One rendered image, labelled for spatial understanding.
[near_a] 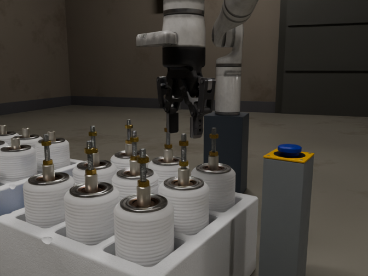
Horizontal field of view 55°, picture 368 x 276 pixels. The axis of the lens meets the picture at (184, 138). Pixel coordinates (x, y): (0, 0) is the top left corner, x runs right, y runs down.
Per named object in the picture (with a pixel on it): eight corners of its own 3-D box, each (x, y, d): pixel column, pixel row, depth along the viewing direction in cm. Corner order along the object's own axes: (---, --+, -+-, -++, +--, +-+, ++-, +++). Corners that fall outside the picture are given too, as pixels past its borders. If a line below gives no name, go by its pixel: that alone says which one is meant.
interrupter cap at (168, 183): (188, 195, 61) (188, 191, 61) (155, 186, 65) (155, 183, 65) (211, 183, 67) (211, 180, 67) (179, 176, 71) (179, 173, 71)
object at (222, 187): (235, 239, 83) (237, 164, 79) (231, 260, 73) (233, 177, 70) (195, 234, 85) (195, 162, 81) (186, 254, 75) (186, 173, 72)
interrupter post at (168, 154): (163, 164, 81) (163, 150, 80) (162, 161, 83) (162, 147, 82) (173, 164, 81) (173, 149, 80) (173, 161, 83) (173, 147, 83)
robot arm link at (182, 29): (133, 47, 60) (132, 9, 59) (184, 49, 67) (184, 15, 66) (164, 44, 53) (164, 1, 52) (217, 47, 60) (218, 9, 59)
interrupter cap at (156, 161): (152, 167, 78) (152, 164, 78) (151, 159, 85) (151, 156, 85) (186, 166, 79) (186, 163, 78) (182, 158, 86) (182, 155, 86)
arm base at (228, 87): (218, 111, 135) (219, 67, 132) (242, 113, 132) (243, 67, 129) (212, 114, 127) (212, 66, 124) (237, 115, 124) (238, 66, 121)
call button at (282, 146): (281, 153, 65) (281, 142, 64) (303, 156, 62) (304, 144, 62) (274, 157, 61) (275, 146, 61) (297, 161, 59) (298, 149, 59)
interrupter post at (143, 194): (153, 202, 57) (153, 183, 56) (149, 208, 55) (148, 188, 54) (138, 202, 57) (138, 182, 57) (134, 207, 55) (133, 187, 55)
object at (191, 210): (189, 292, 63) (189, 196, 59) (149, 274, 68) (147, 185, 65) (217, 268, 70) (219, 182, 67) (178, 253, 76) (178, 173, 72)
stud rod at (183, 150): (179, 173, 65) (179, 133, 64) (182, 172, 66) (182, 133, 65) (184, 174, 65) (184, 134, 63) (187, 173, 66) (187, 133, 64)
